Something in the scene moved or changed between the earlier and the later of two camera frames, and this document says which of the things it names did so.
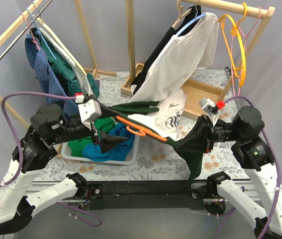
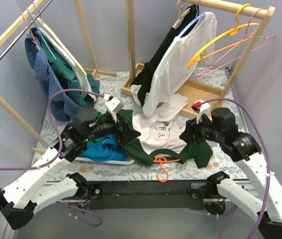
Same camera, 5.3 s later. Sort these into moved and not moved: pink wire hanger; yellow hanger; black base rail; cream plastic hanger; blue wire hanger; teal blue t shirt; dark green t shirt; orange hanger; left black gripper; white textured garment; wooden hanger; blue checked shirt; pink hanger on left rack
Moved: orange hanger; pink wire hanger; left black gripper; yellow hanger; dark green t shirt
Not moved: white textured garment; teal blue t shirt; wooden hanger; blue wire hanger; pink hanger on left rack; black base rail; cream plastic hanger; blue checked shirt
